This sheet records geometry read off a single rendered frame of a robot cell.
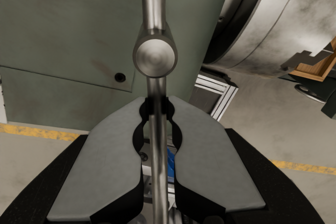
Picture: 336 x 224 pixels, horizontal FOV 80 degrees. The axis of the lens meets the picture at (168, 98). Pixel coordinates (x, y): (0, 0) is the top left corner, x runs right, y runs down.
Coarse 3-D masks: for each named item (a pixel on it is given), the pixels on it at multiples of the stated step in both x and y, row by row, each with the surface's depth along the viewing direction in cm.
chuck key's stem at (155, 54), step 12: (144, 36) 9; (156, 36) 9; (168, 36) 10; (144, 48) 9; (156, 48) 9; (168, 48) 9; (144, 60) 10; (156, 60) 10; (168, 60) 10; (144, 72) 10; (156, 72) 10; (168, 72) 10
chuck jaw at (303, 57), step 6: (324, 48) 31; (330, 48) 31; (294, 54) 30; (300, 54) 30; (306, 54) 30; (318, 54) 32; (324, 54) 32; (288, 60) 32; (294, 60) 32; (300, 60) 32; (306, 60) 33; (312, 60) 33; (318, 60) 33; (282, 66) 33; (294, 66) 33
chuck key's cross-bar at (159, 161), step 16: (144, 0) 10; (160, 0) 10; (144, 16) 10; (160, 16) 10; (160, 80) 12; (160, 96) 12; (160, 112) 13; (160, 128) 13; (160, 144) 14; (160, 160) 14; (160, 176) 14; (160, 192) 15; (160, 208) 15
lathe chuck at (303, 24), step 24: (288, 0) 24; (312, 0) 24; (288, 24) 26; (312, 24) 26; (264, 48) 29; (288, 48) 29; (312, 48) 28; (240, 72) 38; (264, 72) 35; (288, 72) 34
